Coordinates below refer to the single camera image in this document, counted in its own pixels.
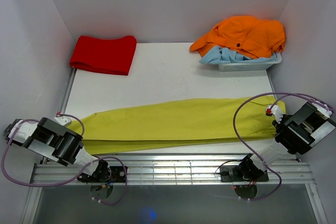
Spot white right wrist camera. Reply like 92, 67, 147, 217
265, 105, 284, 124

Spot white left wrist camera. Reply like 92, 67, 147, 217
54, 112, 72, 126

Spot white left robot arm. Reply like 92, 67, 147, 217
4, 118, 112, 183

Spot yellow-green trousers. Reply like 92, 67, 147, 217
68, 96, 275, 154

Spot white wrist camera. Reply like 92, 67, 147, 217
265, 105, 284, 124
54, 112, 72, 126

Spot light blue garment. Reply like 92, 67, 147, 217
199, 46, 277, 65

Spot folded red trousers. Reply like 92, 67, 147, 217
69, 36, 137, 76

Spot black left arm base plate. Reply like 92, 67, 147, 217
77, 166, 126, 183

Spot orange garment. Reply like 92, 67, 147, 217
190, 16, 286, 59

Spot white plastic basket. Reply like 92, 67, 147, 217
218, 52, 282, 72

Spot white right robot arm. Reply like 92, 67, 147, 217
237, 102, 335, 181

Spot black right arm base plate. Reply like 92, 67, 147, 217
219, 166, 269, 182

